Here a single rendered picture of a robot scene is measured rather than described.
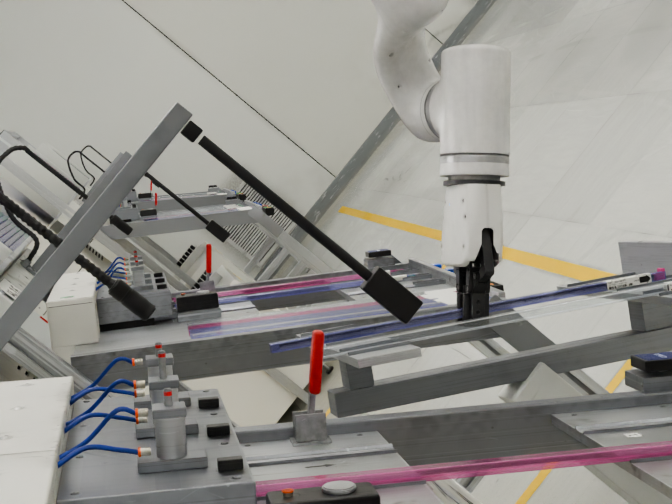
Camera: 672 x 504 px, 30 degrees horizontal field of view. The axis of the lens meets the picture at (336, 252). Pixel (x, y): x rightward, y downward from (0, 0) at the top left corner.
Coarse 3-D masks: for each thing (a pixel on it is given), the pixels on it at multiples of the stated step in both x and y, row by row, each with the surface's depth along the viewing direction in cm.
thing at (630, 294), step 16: (640, 288) 144; (656, 288) 144; (560, 304) 142; (576, 304) 142; (592, 304) 143; (464, 320) 140; (480, 320) 140; (496, 320) 140; (512, 320) 141; (384, 336) 138; (400, 336) 138; (416, 336) 138; (432, 336) 138; (336, 352) 136
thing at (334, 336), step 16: (656, 272) 156; (576, 288) 154; (592, 288) 154; (496, 304) 152; (512, 304) 152; (528, 304) 153; (416, 320) 149; (432, 320) 150; (336, 336) 147; (352, 336) 148; (272, 352) 146
